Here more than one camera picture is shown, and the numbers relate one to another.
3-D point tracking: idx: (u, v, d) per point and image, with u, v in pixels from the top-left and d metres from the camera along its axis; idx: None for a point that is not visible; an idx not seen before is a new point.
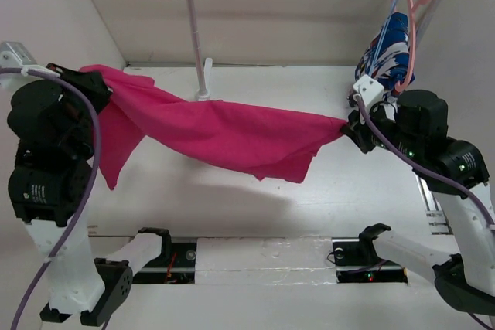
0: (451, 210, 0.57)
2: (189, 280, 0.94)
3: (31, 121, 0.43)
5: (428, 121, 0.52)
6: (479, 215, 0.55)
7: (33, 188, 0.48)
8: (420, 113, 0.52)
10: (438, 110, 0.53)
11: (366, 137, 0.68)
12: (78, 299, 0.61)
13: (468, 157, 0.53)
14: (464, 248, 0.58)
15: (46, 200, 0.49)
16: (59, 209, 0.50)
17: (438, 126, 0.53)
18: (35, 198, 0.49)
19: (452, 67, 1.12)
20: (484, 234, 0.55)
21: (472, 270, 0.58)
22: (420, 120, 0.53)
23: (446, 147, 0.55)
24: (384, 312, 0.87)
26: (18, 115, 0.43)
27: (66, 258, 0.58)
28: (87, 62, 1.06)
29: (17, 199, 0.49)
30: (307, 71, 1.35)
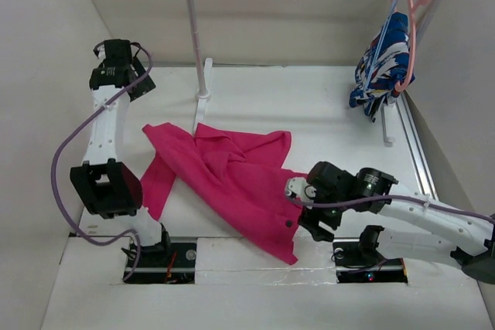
0: (397, 216, 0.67)
2: (189, 280, 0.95)
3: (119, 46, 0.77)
5: (329, 179, 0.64)
6: (411, 204, 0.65)
7: (108, 70, 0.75)
8: (319, 179, 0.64)
10: (329, 167, 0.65)
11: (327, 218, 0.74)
12: (111, 148, 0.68)
13: (371, 178, 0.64)
14: (437, 232, 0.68)
15: (114, 75, 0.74)
16: (120, 81, 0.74)
17: (336, 175, 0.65)
18: (106, 74, 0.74)
19: (451, 68, 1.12)
20: (427, 212, 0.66)
21: (457, 242, 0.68)
22: (325, 183, 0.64)
23: (354, 182, 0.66)
24: (385, 313, 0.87)
26: (107, 45, 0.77)
27: (115, 112, 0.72)
28: (87, 62, 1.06)
29: (96, 76, 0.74)
30: (307, 71, 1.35)
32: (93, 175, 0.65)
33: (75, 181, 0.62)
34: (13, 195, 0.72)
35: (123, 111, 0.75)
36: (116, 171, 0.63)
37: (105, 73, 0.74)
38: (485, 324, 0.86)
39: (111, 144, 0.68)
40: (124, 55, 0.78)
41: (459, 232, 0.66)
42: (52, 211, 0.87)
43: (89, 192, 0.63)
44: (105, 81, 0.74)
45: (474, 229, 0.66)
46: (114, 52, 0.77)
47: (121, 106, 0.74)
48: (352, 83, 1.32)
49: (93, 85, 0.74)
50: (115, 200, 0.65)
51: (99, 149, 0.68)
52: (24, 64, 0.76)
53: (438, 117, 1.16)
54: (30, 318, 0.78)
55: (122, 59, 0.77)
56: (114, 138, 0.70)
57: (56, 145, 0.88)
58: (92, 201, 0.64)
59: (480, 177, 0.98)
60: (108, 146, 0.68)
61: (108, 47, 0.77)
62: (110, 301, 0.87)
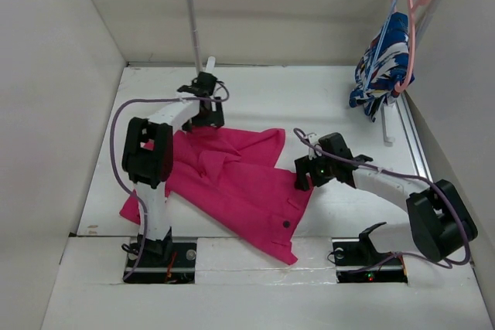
0: (363, 181, 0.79)
2: (189, 280, 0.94)
3: (212, 75, 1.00)
5: (332, 146, 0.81)
6: (370, 169, 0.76)
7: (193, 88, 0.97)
8: (326, 143, 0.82)
10: (338, 138, 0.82)
11: (315, 173, 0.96)
12: (170, 120, 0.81)
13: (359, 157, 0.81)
14: (392, 198, 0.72)
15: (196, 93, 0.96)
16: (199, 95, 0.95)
17: (340, 147, 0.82)
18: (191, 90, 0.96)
19: (450, 67, 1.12)
20: (379, 175, 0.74)
21: (401, 203, 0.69)
22: (328, 146, 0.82)
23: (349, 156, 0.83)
24: (386, 312, 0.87)
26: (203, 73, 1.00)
27: (186, 106, 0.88)
28: (87, 62, 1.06)
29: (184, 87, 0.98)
30: (308, 71, 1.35)
32: (144, 135, 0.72)
33: (129, 130, 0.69)
34: (13, 194, 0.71)
35: (190, 112, 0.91)
36: (162, 134, 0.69)
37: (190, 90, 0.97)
38: (485, 324, 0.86)
39: (171, 118, 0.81)
40: (211, 83, 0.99)
41: (396, 187, 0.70)
42: (52, 212, 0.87)
43: (134, 143, 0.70)
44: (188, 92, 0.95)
45: (411, 186, 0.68)
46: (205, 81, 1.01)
47: (190, 107, 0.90)
48: (352, 83, 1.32)
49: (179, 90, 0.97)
50: (148, 161, 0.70)
51: (161, 117, 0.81)
52: (24, 64, 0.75)
53: (438, 117, 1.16)
54: (30, 318, 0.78)
55: (209, 86, 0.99)
56: (174, 116, 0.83)
57: (56, 145, 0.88)
58: (129, 152, 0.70)
59: (479, 176, 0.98)
60: (168, 117, 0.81)
61: (203, 73, 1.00)
62: (110, 301, 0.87)
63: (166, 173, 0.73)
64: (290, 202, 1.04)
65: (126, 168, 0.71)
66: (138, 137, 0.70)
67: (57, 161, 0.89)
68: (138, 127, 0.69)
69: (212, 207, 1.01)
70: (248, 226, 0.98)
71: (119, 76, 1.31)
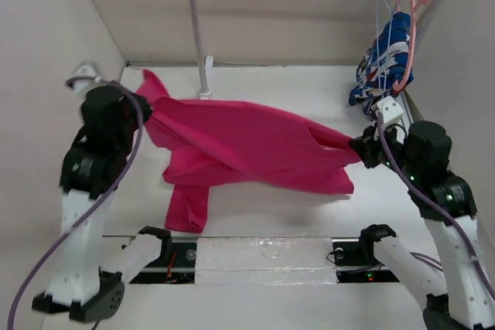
0: (436, 236, 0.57)
2: (189, 280, 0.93)
3: (97, 113, 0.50)
5: (428, 154, 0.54)
6: (462, 243, 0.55)
7: (82, 164, 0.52)
8: (423, 144, 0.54)
10: (443, 146, 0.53)
11: (373, 155, 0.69)
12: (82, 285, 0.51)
13: (457, 189, 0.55)
14: (447, 273, 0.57)
15: (90, 176, 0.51)
16: (97, 187, 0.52)
17: (438, 160, 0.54)
18: (78, 173, 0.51)
19: (450, 68, 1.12)
20: (465, 265, 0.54)
21: (452, 301, 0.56)
22: (423, 149, 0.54)
23: (439, 175, 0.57)
24: (386, 313, 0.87)
26: (84, 104, 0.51)
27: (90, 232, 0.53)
28: (87, 60, 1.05)
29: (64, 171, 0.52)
30: (308, 71, 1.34)
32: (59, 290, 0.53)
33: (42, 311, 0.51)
34: (13, 196, 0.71)
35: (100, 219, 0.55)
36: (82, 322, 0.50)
37: (77, 171, 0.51)
38: None
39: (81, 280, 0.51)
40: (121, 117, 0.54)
41: (468, 299, 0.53)
42: (52, 213, 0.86)
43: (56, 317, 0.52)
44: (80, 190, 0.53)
45: (485, 310, 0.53)
46: (96, 127, 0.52)
47: (93, 226, 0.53)
48: (353, 83, 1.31)
49: (63, 188, 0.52)
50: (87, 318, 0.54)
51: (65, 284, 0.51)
52: (24, 64, 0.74)
53: (438, 117, 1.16)
54: (29, 319, 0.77)
55: (107, 138, 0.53)
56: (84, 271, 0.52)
57: (56, 147, 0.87)
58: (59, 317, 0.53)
59: (481, 177, 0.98)
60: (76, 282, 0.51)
61: (85, 109, 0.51)
62: None
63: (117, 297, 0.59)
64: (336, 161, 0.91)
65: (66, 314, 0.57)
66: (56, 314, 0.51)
67: (57, 161, 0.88)
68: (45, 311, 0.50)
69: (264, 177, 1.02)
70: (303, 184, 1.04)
71: (119, 76, 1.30)
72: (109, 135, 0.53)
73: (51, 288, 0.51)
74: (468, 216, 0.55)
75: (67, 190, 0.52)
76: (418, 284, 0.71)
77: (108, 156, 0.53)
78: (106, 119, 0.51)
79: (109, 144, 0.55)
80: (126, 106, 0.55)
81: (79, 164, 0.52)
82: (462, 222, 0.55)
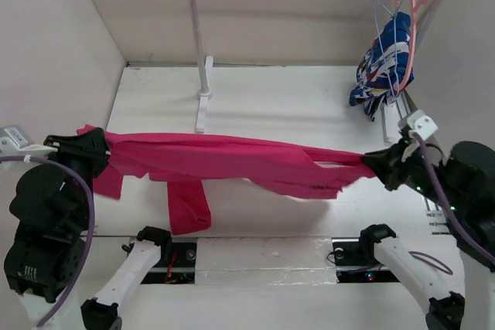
0: (474, 265, 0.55)
2: (189, 280, 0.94)
3: (31, 212, 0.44)
5: (479, 186, 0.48)
6: None
7: (25, 269, 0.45)
8: (473, 172, 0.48)
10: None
11: (403, 174, 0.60)
12: None
13: None
14: (473, 301, 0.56)
15: (36, 280, 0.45)
16: (50, 288, 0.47)
17: (489, 192, 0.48)
18: (26, 278, 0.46)
19: (451, 69, 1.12)
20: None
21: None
22: (472, 180, 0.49)
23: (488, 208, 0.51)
24: (385, 313, 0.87)
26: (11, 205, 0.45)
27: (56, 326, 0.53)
28: (87, 60, 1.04)
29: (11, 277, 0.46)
30: (308, 71, 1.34)
32: None
33: None
34: None
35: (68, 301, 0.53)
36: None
37: (23, 277, 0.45)
38: None
39: None
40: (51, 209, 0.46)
41: None
42: None
43: None
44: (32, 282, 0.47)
45: None
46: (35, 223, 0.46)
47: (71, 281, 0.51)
48: (353, 83, 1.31)
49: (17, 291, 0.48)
50: None
51: None
52: (23, 65, 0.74)
53: (438, 117, 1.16)
54: None
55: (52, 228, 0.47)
56: None
57: None
58: None
59: None
60: None
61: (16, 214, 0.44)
62: None
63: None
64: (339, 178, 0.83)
65: None
66: None
67: None
68: None
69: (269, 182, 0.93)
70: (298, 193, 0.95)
71: (119, 76, 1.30)
72: (56, 224, 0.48)
73: None
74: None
75: (22, 291, 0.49)
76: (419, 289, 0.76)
77: (57, 250, 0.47)
78: (46, 213, 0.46)
79: (56, 234, 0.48)
80: (72, 188, 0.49)
81: (25, 264, 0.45)
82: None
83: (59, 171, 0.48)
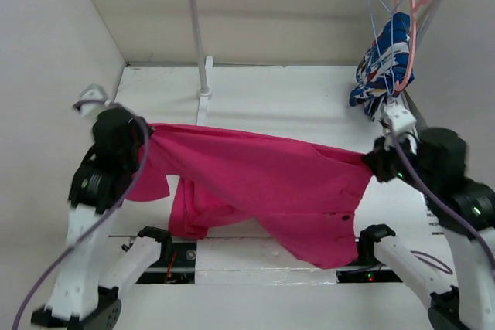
0: (454, 243, 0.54)
2: (189, 280, 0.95)
3: (106, 136, 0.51)
5: (447, 159, 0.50)
6: (486, 259, 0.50)
7: (90, 182, 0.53)
8: (439, 151, 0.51)
10: (459, 147, 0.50)
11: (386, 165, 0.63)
12: (78, 298, 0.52)
13: (484, 201, 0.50)
14: (462, 280, 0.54)
15: (101, 196, 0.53)
16: (104, 203, 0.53)
17: (453, 165, 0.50)
18: (87, 191, 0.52)
19: (451, 69, 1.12)
20: (485, 277, 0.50)
21: (470, 316, 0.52)
22: (438, 158, 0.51)
23: (460, 185, 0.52)
24: (386, 314, 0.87)
26: (93, 127, 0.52)
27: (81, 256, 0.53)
28: (87, 60, 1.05)
29: (73, 188, 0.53)
30: (308, 71, 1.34)
32: None
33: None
34: (13, 196, 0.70)
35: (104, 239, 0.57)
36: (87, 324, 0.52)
37: (86, 188, 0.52)
38: None
39: (79, 294, 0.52)
40: (117, 144, 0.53)
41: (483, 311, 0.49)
42: (52, 213, 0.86)
43: None
44: (87, 200, 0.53)
45: None
46: (104, 147, 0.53)
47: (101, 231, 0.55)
48: (353, 83, 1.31)
49: (71, 203, 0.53)
50: None
51: (64, 297, 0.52)
52: (23, 65, 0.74)
53: (438, 118, 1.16)
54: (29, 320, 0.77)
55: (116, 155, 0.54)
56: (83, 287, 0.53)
57: (55, 147, 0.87)
58: None
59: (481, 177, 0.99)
60: (75, 295, 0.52)
61: (96, 135, 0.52)
62: None
63: (115, 313, 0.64)
64: (347, 192, 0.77)
65: None
66: None
67: (57, 161, 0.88)
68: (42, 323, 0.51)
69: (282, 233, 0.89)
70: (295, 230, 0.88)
71: (119, 76, 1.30)
72: (119, 150, 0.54)
73: (52, 304, 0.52)
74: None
75: (75, 205, 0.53)
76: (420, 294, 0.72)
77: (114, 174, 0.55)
78: (117, 139, 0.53)
79: (117, 163, 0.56)
80: (136, 128, 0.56)
81: (87, 177, 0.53)
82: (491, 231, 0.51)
83: (131, 111, 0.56)
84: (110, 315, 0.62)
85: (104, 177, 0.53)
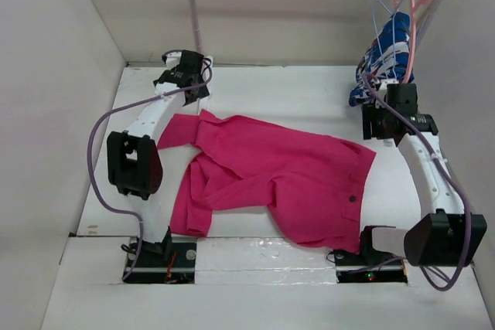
0: (406, 152, 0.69)
2: (189, 280, 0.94)
3: (192, 56, 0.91)
5: (398, 92, 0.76)
6: (422, 147, 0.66)
7: (176, 73, 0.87)
8: (394, 86, 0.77)
10: (410, 88, 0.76)
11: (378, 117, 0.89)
12: (153, 127, 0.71)
13: (423, 119, 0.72)
14: (419, 187, 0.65)
15: (181, 78, 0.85)
16: (183, 81, 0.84)
17: (407, 98, 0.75)
18: (174, 76, 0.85)
19: (451, 68, 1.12)
20: (426, 161, 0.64)
21: (425, 203, 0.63)
22: (394, 91, 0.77)
23: (411, 112, 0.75)
24: (386, 314, 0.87)
26: (184, 53, 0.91)
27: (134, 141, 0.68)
28: (87, 60, 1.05)
29: (165, 75, 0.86)
30: (308, 71, 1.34)
32: (126, 147, 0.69)
33: (110, 154, 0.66)
34: (13, 197, 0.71)
35: (174, 109, 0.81)
36: (145, 151, 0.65)
37: (173, 75, 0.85)
38: (484, 324, 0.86)
39: (152, 124, 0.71)
40: (194, 66, 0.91)
41: (431, 190, 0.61)
42: (52, 213, 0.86)
43: (119, 161, 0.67)
44: (170, 80, 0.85)
45: (449, 200, 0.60)
46: (186, 62, 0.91)
47: (174, 101, 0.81)
48: (353, 83, 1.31)
49: (159, 79, 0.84)
50: (134, 177, 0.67)
51: (141, 126, 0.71)
52: (23, 66, 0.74)
53: (438, 118, 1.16)
54: (29, 320, 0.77)
55: (191, 69, 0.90)
56: (155, 120, 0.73)
57: (56, 147, 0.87)
58: (114, 168, 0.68)
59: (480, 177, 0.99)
60: (149, 125, 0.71)
61: (186, 55, 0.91)
62: (109, 301, 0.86)
63: (158, 182, 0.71)
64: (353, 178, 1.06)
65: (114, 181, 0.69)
66: (121, 161, 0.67)
67: (57, 161, 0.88)
68: (117, 140, 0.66)
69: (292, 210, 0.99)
70: (285, 211, 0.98)
71: (119, 76, 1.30)
72: (195, 70, 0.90)
73: (131, 127, 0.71)
74: (430, 133, 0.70)
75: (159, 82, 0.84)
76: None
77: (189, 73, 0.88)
78: (195, 59, 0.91)
79: (190, 71, 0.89)
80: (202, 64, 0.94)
81: (174, 72, 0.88)
82: (429, 138, 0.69)
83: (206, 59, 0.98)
84: (155, 180, 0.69)
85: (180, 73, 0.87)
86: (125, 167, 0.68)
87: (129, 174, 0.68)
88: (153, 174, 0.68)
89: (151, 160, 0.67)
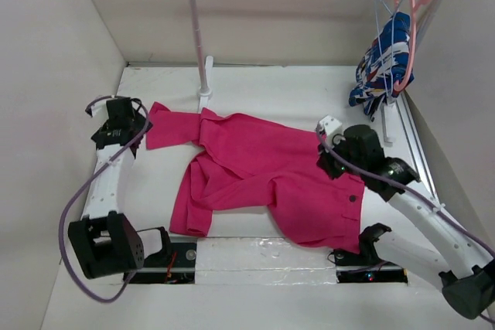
0: (404, 209, 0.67)
2: (189, 280, 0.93)
3: (118, 104, 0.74)
5: (365, 147, 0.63)
6: (421, 203, 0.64)
7: (113, 132, 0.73)
8: (357, 141, 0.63)
10: (372, 136, 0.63)
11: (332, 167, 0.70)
12: (114, 200, 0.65)
13: (397, 165, 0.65)
14: (434, 242, 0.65)
15: (120, 135, 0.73)
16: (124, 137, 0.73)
17: (373, 147, 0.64)
18: (110, 136, 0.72)
19: (451, 69, 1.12)
20: (431, 216, 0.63)
21: (449, 256, 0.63)
22: (359, 147, 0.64)
23: (383, 160, 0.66)
24: (386, 314, 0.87)
26: (106, 103, 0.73)
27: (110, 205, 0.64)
28: (87, 60, 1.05)
29: (100, 137, 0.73)
30: (308, 71, 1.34)
32: (92, 232, 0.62)
33: (78, 247, 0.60)
34: (13, 196, 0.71)
35: (126, 165, 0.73)
36: (116, 229, 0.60)
37: (110, 135, 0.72)
38: (484, 324, 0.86)
39: (114, 195, 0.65)
40: (125, 115, 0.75)
41: (454, 247, 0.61)
42: (52, 213, 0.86)
43: (89, 252, 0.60)
44: (110, 142, 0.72)
45: (472, 251, 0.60)
46: (117, 114, 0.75)
47: (124, 161, 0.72)
48: (353, 83, 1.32)
49: (98, 145, 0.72)
50: (113, 260, 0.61)
51: (101, 202, 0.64)
52: (23, 66, 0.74)
53: (438, 118, 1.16)
54: (29, 319, 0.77)
55: (125, 120, 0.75)
56: (115, 190, 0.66)
57: (56, 147, 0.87)
58: (88, 260, 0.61)
59: (481, 178, 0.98)
60: (110, 199, 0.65)
61: (109, 104, 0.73)
62: (109, 301, 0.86)
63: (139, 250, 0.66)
64: (353, 178, 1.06)
65: (92, 274, 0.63)
66: (92, 251, 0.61)
67: (57, 161, 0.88)
68: (80, 229, 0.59)
69: (291, 207, 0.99)
70: (284, 209, 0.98)
71: (119, 76, 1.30)
72: (128, 117, 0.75)
73: (90, 209, 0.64)
74: (414, 180, 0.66)
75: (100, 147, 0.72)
76: (426, 269, 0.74)
77: (127, 125, 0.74)
78: (124, 107, 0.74)
79: (125, 123, 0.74)
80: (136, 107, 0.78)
81: (110, 131, 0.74)
82: (418, 188, 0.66)
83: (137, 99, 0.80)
84: (137, 251, 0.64)
85: (115, 137, 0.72)
86: (100, 255, 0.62)
87: (106, 259, 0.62)
88: (133, 246, 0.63)
89: (128, 227, 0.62)
